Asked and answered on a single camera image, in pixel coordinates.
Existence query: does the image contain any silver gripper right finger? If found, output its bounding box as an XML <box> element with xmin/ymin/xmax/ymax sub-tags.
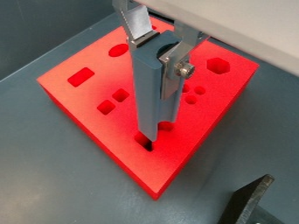
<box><xmin>159</xmin><ymin>21</ymin><xmax>210</xmax><ymax>100</ymax></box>

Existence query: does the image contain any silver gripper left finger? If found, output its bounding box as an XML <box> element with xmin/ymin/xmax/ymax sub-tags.
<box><xmin>113</xmin><ymin>0</ymin><xmax>159</xmax><ymax>47</ymax></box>

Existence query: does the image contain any grey arch object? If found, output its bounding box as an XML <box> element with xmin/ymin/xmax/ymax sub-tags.
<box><xmin>131</xmin><ymin>31</ymin><xmax>184</xmax><ymax>141</ymax></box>

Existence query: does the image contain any dark grey arch holder block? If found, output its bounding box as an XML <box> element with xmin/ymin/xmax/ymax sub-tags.
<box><xmin>218</xmin><ymin>174</ymin><xmax>285</xmax><ymax>224</ymax></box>

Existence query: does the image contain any red foam shape-sorting block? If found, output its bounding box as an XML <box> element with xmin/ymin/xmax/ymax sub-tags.
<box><xmin>38</xmin><ymin>28</ymin><xmax>258</xmax><ymax>199</ymax></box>

